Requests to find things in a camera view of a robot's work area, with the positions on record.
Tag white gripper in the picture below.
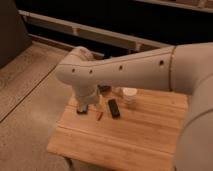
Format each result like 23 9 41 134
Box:
75 87 100 110

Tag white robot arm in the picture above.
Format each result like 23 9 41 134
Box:
56 42 213 171

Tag blue rectangular block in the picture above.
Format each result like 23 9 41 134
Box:
77 105 88 115

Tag dark round bowl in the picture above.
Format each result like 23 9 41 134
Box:
98 85 111 93

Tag black remote control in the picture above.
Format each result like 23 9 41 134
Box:
108 99 120 118

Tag clear plastic cup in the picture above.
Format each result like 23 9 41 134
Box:
123 88 137 103

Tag wooden table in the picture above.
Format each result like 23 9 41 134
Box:
47 90 188 171

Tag grey couch corner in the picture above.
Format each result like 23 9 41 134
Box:
0 0 32 68

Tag white shelf rail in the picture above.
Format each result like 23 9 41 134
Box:
19 10 168 51

